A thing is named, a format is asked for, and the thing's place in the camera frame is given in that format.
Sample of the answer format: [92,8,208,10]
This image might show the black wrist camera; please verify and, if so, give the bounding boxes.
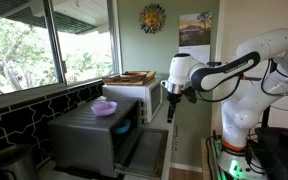
[183,85,198,105]

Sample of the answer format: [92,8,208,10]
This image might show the metal pot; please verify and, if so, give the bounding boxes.
[0,143,38,180]

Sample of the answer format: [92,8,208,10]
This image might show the window frame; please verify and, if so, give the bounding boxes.
[0,0,122,101]

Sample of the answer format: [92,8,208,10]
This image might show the blue bowl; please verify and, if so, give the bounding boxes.
[112,118,132,135]

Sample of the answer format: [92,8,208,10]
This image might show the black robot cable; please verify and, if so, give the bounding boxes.
[196,74,246,104]

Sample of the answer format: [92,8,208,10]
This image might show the wall calendar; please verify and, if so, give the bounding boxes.
[178,11,214,66]

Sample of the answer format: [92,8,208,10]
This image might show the sun wall decoration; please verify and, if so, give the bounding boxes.
[138,3,167,35]

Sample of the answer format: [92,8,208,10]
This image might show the glass toaster oven door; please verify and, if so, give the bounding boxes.
[113,128,169,180]

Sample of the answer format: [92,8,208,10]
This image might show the purple bowl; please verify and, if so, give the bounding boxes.
[90,100,118,117]

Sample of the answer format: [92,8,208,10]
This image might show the wooden serving tray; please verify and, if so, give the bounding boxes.
[102,70,157,87]

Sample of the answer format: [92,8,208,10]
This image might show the black equipment case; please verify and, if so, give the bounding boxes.
[254,126,288,180]

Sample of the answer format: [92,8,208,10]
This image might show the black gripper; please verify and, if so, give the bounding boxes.
[166,91,185,124]

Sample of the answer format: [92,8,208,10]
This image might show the silver toaster oven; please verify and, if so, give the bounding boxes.
[47,96,143,179]

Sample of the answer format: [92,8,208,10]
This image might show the white microwave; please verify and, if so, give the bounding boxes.
[101,78,164,124]

